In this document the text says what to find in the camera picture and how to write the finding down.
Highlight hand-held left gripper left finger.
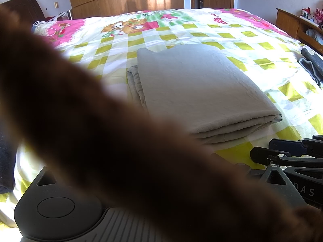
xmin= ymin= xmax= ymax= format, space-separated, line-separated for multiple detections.
xmin=30 ymin=166 xmax=60 ymax=191

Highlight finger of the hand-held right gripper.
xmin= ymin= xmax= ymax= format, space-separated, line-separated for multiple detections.
xmin=269 ymin=134 xmax=323 ymax=155
xmin=250 ymin=146 xmax=323 ymax=168

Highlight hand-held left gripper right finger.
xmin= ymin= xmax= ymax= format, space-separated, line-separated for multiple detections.
xmin=235 ymin=163 xmax=307 ymax=208

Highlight dark grey folded pants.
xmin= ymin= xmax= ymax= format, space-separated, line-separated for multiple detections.
xmin=299 ymin=47 xmax=323 ymax=88

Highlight dark cloth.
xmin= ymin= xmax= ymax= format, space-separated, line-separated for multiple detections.
xmin=0 ymin=131 xmax=18 ymax=194

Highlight brown fuzzy cloth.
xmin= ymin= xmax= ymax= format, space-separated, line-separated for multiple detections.
xmin=0 ymin=5 xmax=323 ymax=242

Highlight clothes in headboard shelf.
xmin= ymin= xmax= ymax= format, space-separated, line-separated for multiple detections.
xmin=306 ymin=28 xmax=323 ymax=46

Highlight wooden headboard shelf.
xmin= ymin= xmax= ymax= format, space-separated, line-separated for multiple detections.
xmin=276 ymin=7 xmax=323 ymax=56

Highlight pink plush toys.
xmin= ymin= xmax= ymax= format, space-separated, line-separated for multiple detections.
xmin=300 ymin=6 xmax=323 ymax=29

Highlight bed with checkered cover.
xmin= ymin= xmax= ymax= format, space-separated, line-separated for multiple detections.
xmin=0 ymin=8 xmax=323 ymax=232

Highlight dark wooden board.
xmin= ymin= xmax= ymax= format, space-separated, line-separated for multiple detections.
xmin=0 ymin=0 xmax=46 ymax=24

